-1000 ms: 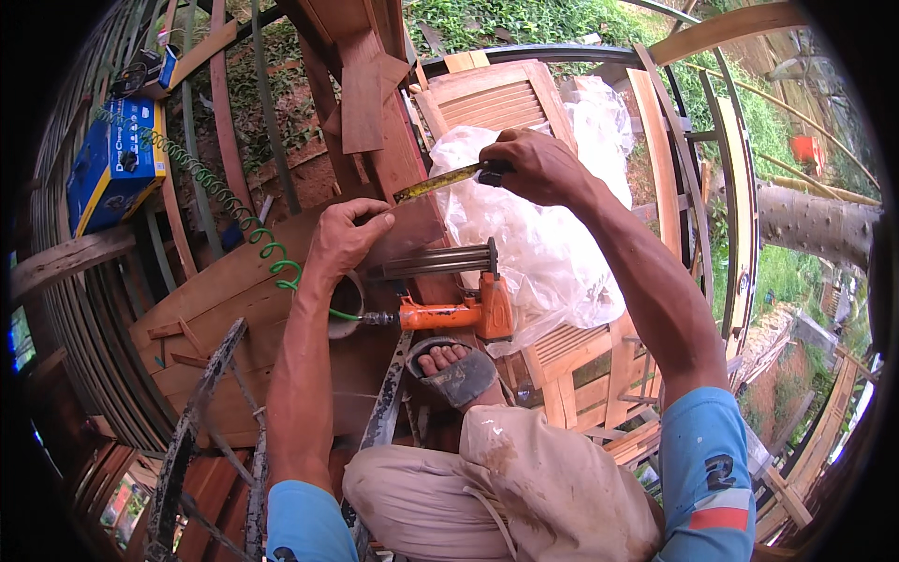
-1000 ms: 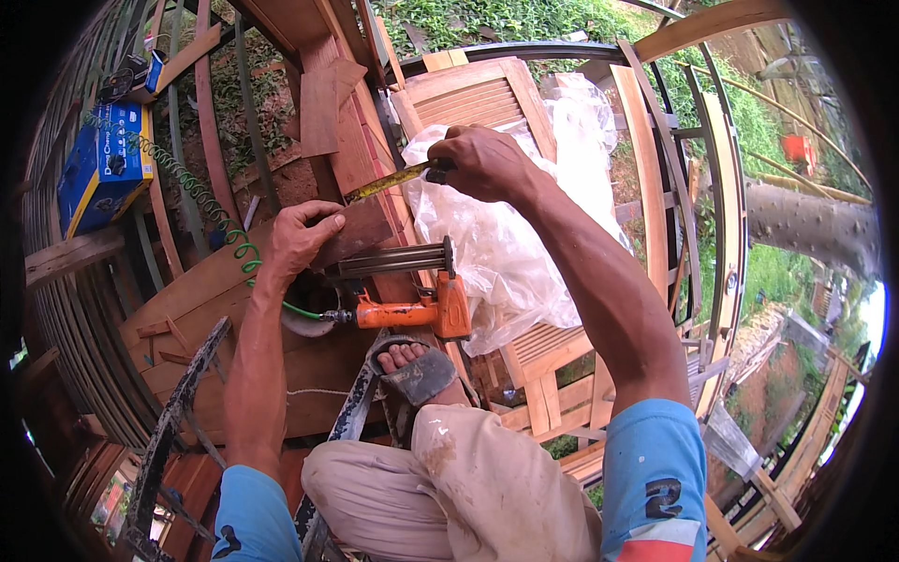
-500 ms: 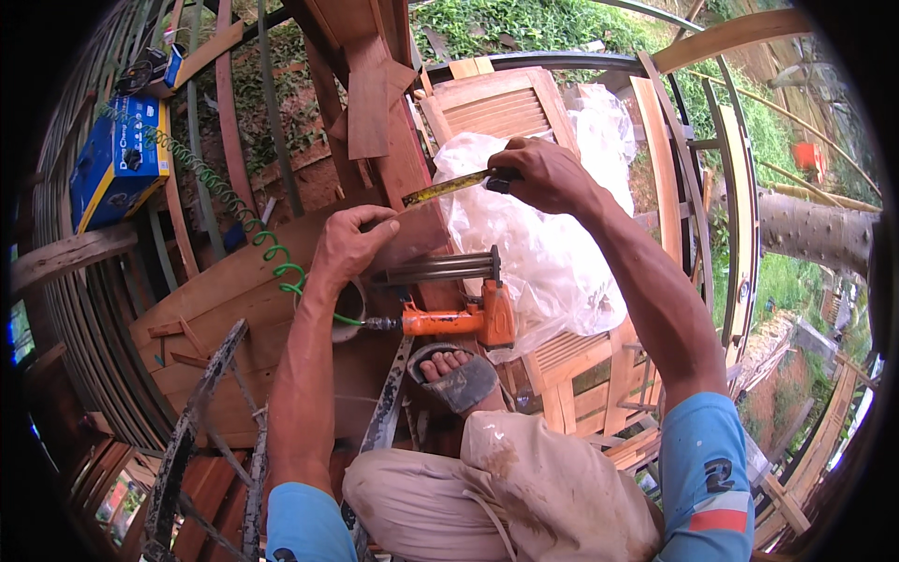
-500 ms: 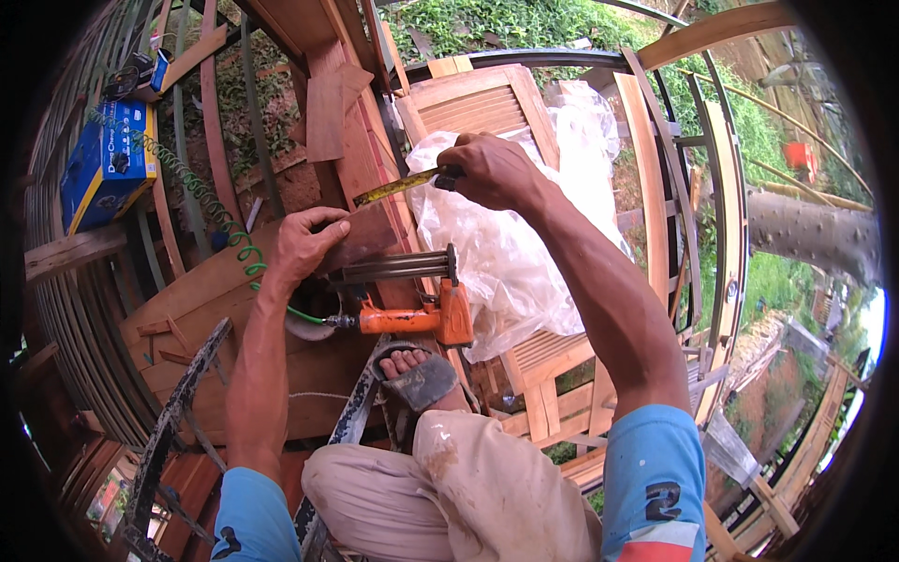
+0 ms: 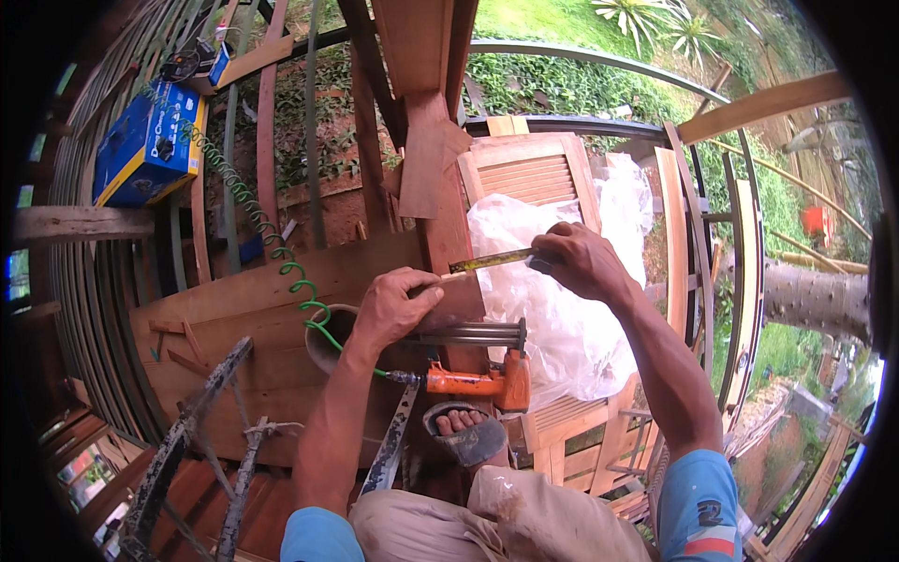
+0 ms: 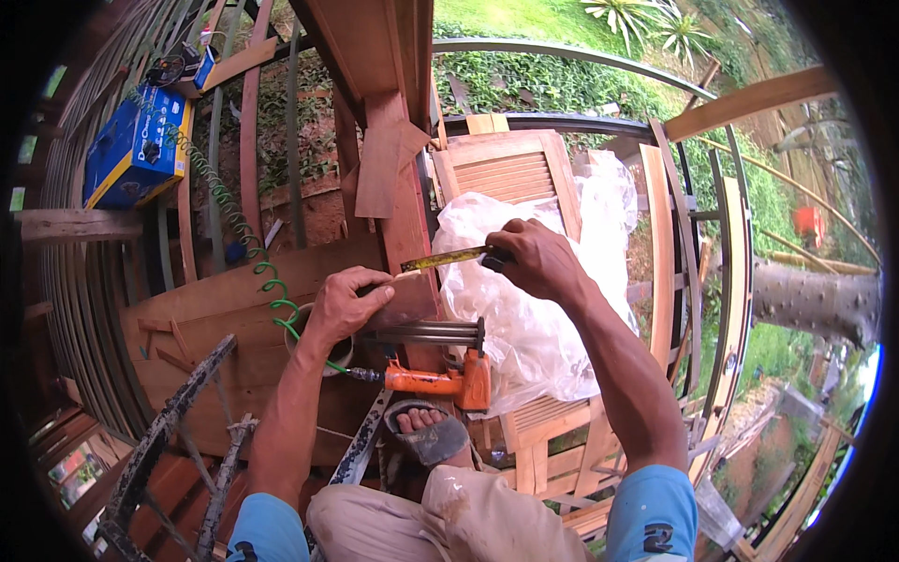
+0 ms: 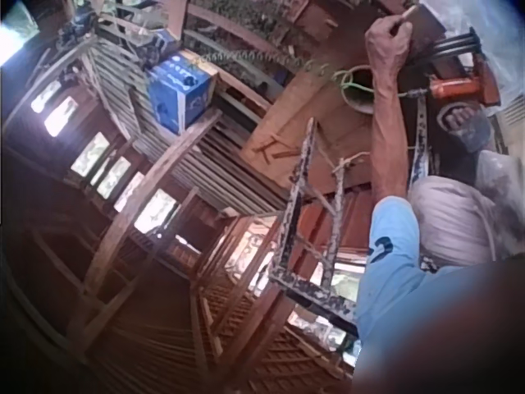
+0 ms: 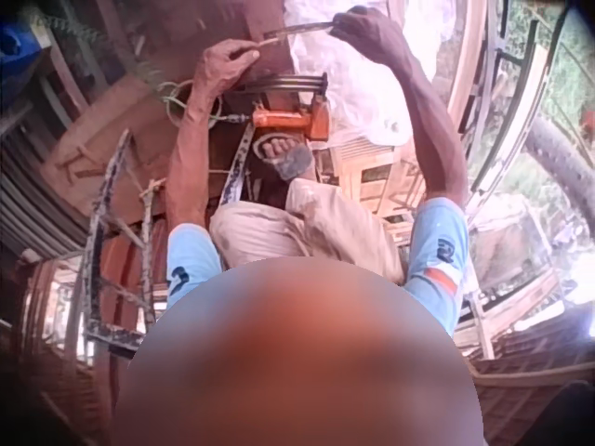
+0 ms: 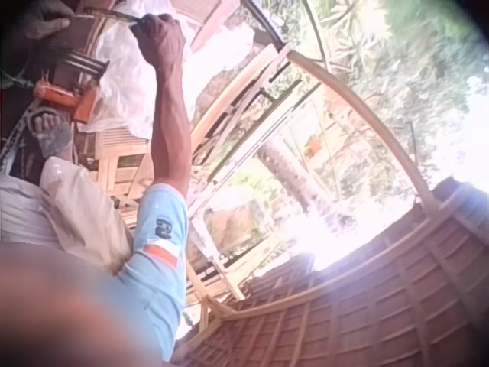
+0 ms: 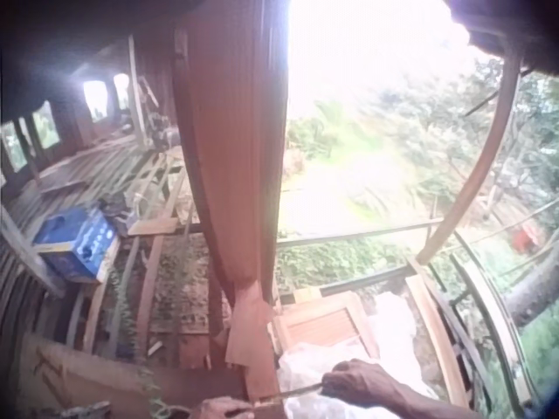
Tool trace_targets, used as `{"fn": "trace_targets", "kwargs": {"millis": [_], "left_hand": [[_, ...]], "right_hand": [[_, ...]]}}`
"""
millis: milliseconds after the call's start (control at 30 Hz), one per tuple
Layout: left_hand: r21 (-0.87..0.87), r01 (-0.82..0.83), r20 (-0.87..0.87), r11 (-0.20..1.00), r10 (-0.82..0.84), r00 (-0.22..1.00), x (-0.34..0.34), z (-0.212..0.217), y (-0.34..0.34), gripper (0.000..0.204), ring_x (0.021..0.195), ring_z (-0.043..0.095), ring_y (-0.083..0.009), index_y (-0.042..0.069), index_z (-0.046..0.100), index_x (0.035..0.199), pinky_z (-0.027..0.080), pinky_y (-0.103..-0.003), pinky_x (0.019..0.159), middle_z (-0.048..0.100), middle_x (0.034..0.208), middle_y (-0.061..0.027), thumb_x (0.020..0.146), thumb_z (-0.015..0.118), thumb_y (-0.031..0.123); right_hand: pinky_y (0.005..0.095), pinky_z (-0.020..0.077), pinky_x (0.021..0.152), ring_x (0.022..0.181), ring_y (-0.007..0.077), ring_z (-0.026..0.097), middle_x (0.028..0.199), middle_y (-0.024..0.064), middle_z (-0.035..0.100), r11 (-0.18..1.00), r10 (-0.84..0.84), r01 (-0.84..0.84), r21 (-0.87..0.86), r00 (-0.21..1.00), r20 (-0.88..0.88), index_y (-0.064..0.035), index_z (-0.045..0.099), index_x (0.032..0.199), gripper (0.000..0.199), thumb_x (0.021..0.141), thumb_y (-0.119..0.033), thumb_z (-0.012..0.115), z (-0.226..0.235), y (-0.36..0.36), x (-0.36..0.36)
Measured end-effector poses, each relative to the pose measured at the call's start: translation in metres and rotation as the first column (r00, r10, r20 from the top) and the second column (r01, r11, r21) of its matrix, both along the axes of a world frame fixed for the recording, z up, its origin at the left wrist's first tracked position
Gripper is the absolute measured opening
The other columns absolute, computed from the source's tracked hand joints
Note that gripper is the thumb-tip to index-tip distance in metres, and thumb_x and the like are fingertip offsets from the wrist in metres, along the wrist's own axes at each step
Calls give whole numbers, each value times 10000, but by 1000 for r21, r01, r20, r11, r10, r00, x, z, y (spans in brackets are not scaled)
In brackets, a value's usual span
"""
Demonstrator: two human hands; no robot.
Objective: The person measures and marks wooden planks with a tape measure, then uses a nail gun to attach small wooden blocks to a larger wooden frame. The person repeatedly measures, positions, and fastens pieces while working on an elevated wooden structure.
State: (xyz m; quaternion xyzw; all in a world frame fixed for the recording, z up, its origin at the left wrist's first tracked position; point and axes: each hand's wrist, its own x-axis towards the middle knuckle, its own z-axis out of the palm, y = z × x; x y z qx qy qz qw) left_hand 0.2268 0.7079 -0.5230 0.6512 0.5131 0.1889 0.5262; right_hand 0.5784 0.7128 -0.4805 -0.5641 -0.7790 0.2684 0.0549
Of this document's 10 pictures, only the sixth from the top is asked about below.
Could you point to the person's left hand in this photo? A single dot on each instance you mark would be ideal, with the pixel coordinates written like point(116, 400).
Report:
point(337, 309)

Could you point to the curved wooden plank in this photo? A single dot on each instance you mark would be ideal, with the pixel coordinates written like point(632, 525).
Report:
point(659, 253)

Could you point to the wide wooden platform board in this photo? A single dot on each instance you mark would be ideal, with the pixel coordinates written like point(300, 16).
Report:
point(232, 330)

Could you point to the orange container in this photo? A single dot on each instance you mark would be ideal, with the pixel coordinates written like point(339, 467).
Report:
point(809, 225)

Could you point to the clear plastic sheet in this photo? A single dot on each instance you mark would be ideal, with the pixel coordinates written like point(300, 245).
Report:
point(534, 330)

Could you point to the yellow tape measure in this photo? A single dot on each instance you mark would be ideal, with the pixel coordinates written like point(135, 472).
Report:
point(442, 258)

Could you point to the person's legs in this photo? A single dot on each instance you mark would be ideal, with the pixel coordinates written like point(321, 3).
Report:
point(491, 523)

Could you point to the small reddish wood block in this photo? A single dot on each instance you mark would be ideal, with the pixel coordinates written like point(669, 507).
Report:
point(411, 298)

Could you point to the small blue box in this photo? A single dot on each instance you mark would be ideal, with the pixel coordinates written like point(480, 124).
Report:
point(204, 69)

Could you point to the person's right hand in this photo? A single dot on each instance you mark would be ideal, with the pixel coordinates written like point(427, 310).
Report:
point(544, 260)

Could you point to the tree trunk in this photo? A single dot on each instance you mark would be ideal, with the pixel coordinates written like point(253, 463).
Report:
point(815, 302)

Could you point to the loose wooden board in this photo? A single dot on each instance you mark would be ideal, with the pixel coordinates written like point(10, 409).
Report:
point(383, 168)

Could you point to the person's body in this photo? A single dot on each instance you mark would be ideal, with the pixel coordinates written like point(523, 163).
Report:
point(653, 513)

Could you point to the curved metal railing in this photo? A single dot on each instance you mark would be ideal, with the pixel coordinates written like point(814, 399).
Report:
point(695, 232)

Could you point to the orange pneumatic nail gun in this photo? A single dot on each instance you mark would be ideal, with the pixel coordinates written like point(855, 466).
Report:
point(449, 379)

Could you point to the reddish wooden post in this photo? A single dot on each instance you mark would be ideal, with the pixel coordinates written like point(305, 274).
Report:
point(400, 211)

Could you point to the bamboo pole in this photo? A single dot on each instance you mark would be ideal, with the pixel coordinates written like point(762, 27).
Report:
point(793, 186)

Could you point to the long wooden beam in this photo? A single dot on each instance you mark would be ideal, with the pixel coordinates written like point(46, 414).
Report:
point(751, 102)

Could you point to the white cup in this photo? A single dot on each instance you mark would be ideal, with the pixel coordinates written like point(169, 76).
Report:
point(341, 355)

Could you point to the paint-splattered metal ladder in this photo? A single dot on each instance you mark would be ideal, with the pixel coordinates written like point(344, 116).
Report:
point(161, 435)

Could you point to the louvered wooden door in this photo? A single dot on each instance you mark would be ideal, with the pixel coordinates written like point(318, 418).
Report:
point(513, 172)

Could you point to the weathered wooden crossbeam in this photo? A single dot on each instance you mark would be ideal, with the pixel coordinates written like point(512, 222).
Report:
point(77, 225)

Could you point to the stack of curved wooden slats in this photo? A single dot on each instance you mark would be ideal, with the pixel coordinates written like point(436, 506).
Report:
point(84, 295)

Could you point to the blue and yellow carton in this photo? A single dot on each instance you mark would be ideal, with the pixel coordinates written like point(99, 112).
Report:
point(137, 151)

